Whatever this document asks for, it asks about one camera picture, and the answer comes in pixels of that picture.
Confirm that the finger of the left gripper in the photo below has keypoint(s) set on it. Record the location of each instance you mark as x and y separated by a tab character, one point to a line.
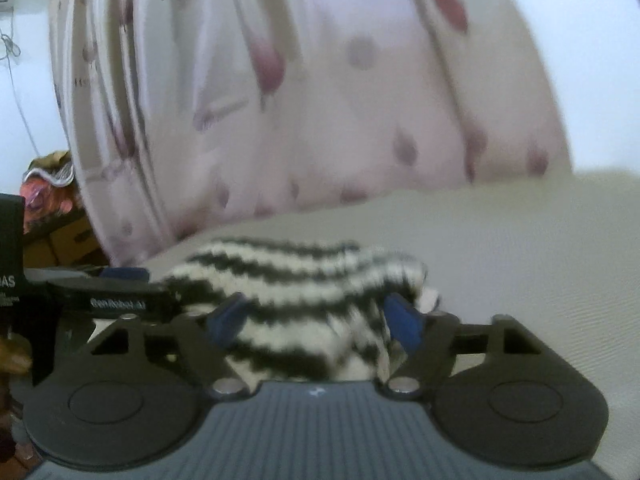
129	273
113	300

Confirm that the brown cardboard boxes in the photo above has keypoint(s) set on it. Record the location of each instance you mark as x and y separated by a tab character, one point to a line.
66	241

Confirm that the grey woven mattress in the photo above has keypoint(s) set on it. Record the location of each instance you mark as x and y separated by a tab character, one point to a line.
560	254

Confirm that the black white striped knit cardigan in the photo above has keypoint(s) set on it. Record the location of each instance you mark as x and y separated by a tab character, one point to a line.
316	310

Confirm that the colourful floral bundle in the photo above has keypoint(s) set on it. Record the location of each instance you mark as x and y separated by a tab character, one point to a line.
49	189

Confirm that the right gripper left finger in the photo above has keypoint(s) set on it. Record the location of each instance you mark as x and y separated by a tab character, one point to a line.
204	341

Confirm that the left hand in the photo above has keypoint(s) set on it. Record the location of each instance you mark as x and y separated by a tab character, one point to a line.
14	360

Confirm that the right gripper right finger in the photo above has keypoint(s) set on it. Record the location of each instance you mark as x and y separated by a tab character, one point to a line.
426	340

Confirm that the pink leaf print curtain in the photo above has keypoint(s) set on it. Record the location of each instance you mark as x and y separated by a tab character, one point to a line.
183	115

